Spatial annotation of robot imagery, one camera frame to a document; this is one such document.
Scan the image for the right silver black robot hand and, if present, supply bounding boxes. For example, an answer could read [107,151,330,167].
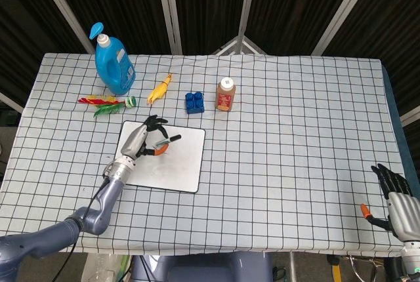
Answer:
[360,163,420,242]

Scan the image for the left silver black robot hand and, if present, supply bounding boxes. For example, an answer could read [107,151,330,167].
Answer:
[120,115,171,160]

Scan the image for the whiteboard marker black cap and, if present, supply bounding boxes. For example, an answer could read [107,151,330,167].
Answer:
[153,134,182,149]

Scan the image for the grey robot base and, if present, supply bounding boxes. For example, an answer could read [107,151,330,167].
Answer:
[131,251,274,282]

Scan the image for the white dry-erase board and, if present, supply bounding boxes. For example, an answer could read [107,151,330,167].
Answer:
[115,120,207,193]

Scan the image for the red green feather shuttlecock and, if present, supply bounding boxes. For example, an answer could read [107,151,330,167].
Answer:
[77,94,137,119]

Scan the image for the yellow rubber chicken toy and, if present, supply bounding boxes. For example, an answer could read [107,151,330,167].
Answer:
[146,73,173,106]

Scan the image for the blue building block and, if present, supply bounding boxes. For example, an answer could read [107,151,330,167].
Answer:
[184,91,206,115]

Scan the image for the blue detergent bottle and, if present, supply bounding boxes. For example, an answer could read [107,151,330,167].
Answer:
[89,22,137,96]

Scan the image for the juice bottle red label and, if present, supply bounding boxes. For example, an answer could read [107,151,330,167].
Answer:
[215,77,237,113]

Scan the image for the white black checkered tablecloth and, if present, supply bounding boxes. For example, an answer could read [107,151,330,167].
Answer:
[0,52,406,258]

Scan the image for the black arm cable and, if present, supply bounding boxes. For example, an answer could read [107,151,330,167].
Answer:
[65,179,111,282]

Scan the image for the dark folding screen white frame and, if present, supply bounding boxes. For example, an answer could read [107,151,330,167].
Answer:
[0,0,420,129]

